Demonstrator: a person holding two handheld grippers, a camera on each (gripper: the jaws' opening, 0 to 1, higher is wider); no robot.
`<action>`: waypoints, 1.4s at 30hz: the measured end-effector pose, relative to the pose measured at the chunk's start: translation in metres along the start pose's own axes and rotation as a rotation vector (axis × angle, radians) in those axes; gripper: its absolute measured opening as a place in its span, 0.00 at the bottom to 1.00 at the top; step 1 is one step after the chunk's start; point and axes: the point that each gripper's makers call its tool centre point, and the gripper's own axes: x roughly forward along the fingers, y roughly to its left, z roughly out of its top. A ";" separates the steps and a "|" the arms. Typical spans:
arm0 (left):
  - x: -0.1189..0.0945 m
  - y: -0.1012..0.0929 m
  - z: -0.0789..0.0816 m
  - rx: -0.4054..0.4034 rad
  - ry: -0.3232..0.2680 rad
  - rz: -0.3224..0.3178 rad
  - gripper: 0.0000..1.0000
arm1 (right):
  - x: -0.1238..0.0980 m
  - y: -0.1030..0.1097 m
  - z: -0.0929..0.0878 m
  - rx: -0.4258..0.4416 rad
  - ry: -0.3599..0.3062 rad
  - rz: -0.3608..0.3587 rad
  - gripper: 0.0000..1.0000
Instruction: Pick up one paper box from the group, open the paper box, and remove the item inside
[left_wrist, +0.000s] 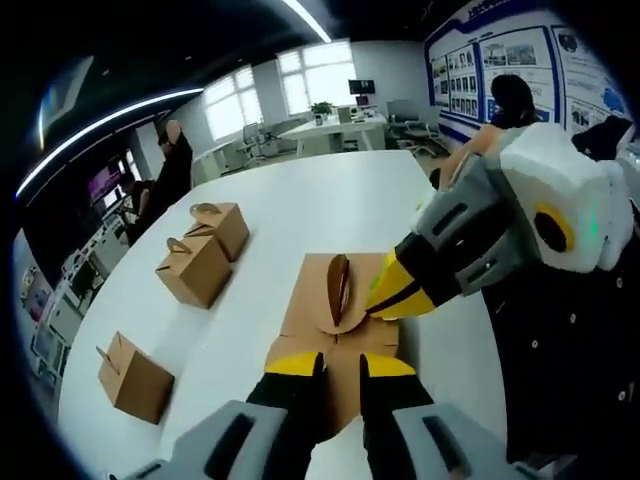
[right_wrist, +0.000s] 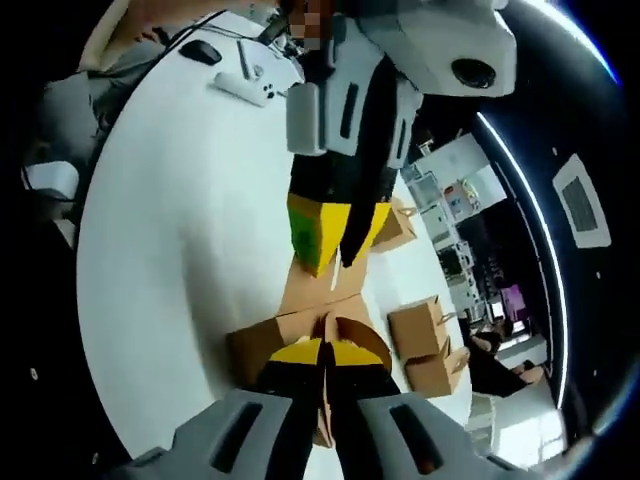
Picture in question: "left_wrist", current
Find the ceiling air conditioner vent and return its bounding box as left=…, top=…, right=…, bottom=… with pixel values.
left=41, top=53, right=97, bottom=132

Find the blue white wall poster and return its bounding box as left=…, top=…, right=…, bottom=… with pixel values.
left=423, top=8, right=629, bottom=147

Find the curved ceiling light strip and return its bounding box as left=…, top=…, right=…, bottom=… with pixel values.
left=14, top=86, right=205, bottom=199

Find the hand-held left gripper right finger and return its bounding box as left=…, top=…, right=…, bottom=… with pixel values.
left=358, top=352, right=550, bottom=480

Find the black desktop monitor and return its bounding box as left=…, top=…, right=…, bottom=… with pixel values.
left=347, top=78, right=377, bottom=109

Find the bright window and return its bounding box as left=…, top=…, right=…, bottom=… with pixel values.
left=276, top=41, right=357, bottom=118
left=203, top=63, right=257, bottom=142

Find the straight ceiling light strip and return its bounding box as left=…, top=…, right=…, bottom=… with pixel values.
left=278, top=0, right=332, bottom=44

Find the purple display screen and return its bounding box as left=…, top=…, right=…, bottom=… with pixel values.
left=88, top=158, right=127, bottom=202

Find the white shelving unit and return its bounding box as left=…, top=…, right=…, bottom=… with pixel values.
left=13, top=218, right=127, bottom=392

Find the brown paper box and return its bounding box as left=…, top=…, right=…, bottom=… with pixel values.
left=96, top=329, right=176, bottom=427
left=263, top=251, right=405, bottom=450
left=154, top=236, right=235, bottom=312
left=182, top=201, right=251, bottom=264

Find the white office desk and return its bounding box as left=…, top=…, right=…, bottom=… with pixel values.
left=278, top=111, right=390, bottom=157

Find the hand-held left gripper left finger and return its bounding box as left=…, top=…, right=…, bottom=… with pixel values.
left=119, top=350, right=328, bottom=480

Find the potted green plant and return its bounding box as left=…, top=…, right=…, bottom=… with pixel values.
left=309, top=100, right=336, bottom=127

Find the grey office chair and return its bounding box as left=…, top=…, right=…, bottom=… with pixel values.
left=241, top=121, right=275, bottom=162
left=386, top=98, right=443, bottom=152

